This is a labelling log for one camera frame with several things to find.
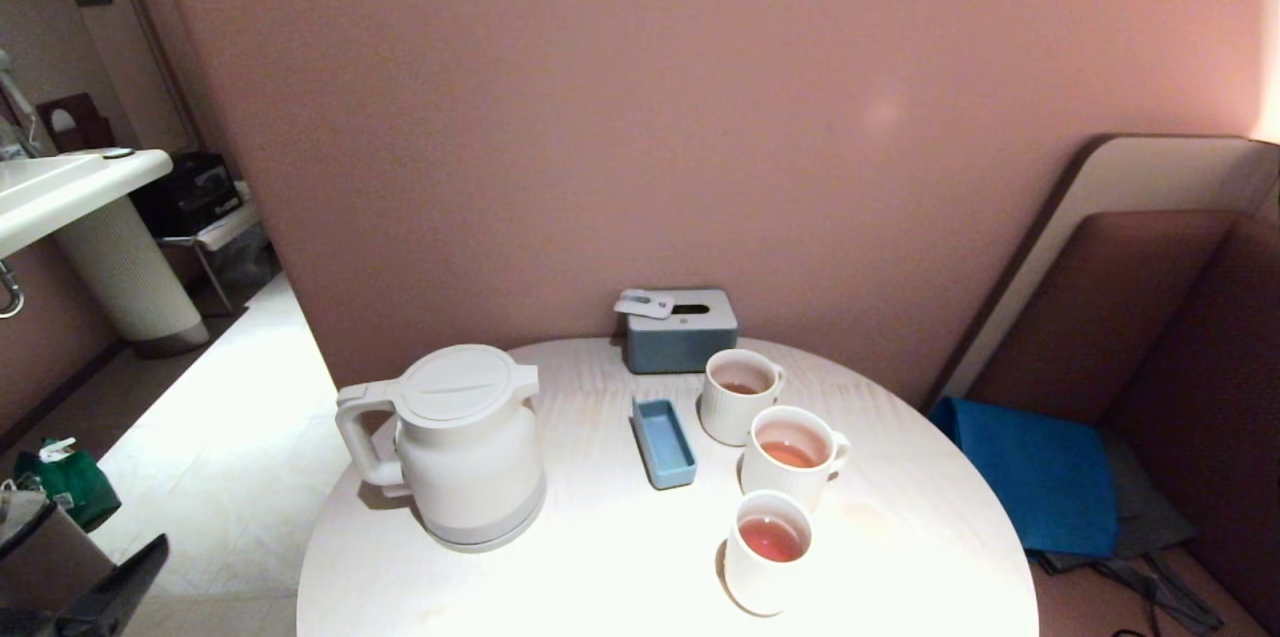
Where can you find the grey fabric bag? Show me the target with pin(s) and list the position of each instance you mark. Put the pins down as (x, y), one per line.
(1140, 517)

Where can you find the grey-blue tissue box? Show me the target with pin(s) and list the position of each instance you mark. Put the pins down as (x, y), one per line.
(680, 347)

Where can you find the grey wall-mounted fixture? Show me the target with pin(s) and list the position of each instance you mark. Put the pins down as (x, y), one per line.
(15, 97)

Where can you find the white flat plastic piece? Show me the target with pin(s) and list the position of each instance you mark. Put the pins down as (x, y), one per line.
(645, 305)

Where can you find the white leaning board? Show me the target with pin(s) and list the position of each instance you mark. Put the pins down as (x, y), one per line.
(1130, 172)

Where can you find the small dark round disc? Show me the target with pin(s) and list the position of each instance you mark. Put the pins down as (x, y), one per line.
(117, 154)

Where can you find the blue fabric bag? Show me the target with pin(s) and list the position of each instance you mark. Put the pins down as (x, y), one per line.
(1040, 477)

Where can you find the green bag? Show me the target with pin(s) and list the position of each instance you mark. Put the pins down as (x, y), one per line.
(80, 487)

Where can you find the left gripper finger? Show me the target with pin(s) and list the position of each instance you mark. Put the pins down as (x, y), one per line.
(115, 597)

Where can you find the grey round kettle base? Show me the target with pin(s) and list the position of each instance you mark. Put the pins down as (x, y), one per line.
(480, 545)

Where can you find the white ribbed mug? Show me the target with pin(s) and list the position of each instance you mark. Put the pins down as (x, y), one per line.
(780, 487)
(725, 417)

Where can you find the black box appliance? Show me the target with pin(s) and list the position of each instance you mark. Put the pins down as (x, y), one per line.
(190, 197)

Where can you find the blue rectangular tray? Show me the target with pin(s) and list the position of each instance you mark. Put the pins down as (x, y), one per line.
(662, 442)

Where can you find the brown upholstered cushion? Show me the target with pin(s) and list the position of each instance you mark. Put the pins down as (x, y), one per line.
(1120, 317)
(1220, 417)

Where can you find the brown trash bin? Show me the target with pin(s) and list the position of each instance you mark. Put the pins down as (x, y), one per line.
(50, 557)

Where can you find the white electric kettle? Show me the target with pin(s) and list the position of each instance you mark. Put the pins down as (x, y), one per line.
(470, 457)

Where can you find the metal folding rack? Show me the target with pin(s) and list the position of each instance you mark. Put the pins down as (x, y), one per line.
(225, 227)

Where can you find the brown wooden holder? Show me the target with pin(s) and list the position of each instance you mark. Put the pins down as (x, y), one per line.
(90, 132)

